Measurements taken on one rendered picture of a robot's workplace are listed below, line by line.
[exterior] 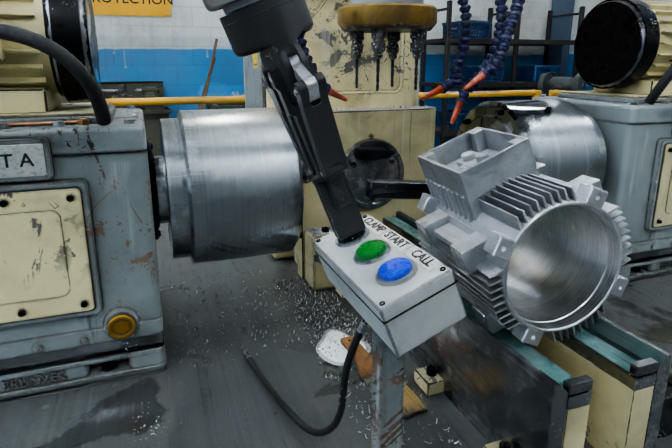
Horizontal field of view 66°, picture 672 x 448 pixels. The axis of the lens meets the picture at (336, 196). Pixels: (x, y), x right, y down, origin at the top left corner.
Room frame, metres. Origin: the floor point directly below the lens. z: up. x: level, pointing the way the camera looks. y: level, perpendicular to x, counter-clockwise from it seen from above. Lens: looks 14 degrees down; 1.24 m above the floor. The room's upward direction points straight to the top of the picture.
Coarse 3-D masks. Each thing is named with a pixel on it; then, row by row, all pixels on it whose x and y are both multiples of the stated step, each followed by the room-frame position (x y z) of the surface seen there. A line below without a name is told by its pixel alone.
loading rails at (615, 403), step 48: (336, 288) 0.94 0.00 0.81; (480, 336) 0.55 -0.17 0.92; (576, 336) 0.56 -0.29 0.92; (624, 336) 0.54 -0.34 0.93; (432, 384) 0.61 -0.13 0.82; (480, 384) 0.55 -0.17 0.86; (528, 384) 0.48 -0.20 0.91; (576, 384) 0.45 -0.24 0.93; (624, 384) 0.49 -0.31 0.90; (480, 432) 0.54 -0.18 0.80; (528, 432) 0.47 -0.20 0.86; (576, 432) 0.45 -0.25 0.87; (624, 432) 0.48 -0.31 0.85
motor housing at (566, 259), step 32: (512, 192) 0.58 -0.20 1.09; (544, 192) 0.55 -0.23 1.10; (448, 224) 0.66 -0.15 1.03; (480, 224) 0.60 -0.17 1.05; (512, 224) 0.55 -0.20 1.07; (544, 224) 0.70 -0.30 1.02; (576, 224) 0.64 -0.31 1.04; (608, 224) 0.57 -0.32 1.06; (448, 256) 0.63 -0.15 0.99; (512, 256) 0.73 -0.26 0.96; (544, 256) 0.68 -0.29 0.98; (576, 256) 0.63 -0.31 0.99; (608, 256) 0.59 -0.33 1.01; (480, 288) 0.56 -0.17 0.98; (512, 288) 0.66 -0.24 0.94; (544, 288) 0.64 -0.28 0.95; (576, 288) 0.60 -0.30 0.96; (608, 288) 0.57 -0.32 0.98; (512, 320) 0.54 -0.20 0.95; (544, 320) 0.57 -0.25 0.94; (576, 320) 0.56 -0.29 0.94
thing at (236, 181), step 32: (160, 128) 0.84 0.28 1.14; (192, 128) 0.77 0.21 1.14; (224, 128) 0.78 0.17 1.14; (256, 128) 0.79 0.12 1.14; (160, 160) 0.79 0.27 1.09; (192, 160) 0.73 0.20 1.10; (224, 160) 0.74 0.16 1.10; (256, 160) 0.76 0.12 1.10; (288, 160) 0.77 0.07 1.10; (160, 192) 0.76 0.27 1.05; (192, 192) 0.71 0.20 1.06; (224, 192) 0.73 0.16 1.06; (256, 192) 0.74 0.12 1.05; (288, 192) 0.76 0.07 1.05; (192, 224) 0.72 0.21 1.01; (224, 224) 0.73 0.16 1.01; (256, 224) 0.75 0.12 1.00; (288, 224) 0.77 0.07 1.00; (192, 256) 0.75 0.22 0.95; (224, 256) 0.77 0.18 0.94
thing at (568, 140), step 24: (480, 120) 1.05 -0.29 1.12; (504, 120) 0.99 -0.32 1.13; (528, 120) 0.96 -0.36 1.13; (552, 120) 0.98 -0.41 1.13; (576, 120) 1.00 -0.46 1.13; (552, 144) 0.94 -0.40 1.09; (576, 144) 0.96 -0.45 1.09; (600, 144) 1.00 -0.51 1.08; (552, 168) 0.93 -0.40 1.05; (576, 168) 0.95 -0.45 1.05; (600, 168) 0.99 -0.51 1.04
